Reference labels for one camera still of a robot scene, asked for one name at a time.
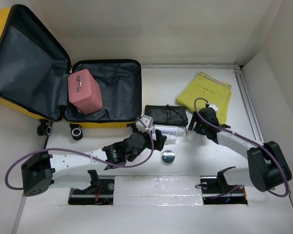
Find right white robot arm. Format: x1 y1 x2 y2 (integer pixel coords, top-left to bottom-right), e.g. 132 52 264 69
188 107 293 194

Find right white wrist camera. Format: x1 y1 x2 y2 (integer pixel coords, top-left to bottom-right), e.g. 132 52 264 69
206 103 218 113

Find yellow-green shorts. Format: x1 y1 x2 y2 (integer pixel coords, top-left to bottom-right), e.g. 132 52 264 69
176 72 232 124

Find pink box with handle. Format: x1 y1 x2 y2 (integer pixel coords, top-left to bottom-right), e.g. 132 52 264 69
68 69 103 115

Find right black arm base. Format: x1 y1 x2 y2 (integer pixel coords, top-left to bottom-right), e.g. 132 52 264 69
195 166 248 205

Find yellow hard-shell suitcase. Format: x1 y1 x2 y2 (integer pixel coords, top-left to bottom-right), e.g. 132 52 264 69
0 4 142 140

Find round silver tin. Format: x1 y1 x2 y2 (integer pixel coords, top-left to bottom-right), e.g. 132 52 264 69
162 150 175 165

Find white spray bottle blue text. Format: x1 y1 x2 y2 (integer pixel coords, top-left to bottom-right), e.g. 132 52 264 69
151 125 186 137

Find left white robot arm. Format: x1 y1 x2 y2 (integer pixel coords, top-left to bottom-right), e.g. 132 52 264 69
21 130 167 197

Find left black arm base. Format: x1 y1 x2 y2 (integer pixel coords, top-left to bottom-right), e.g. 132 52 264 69
68 170 115 206

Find black drawstring pouch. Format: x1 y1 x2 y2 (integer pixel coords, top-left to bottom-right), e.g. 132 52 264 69
145 104 188 127

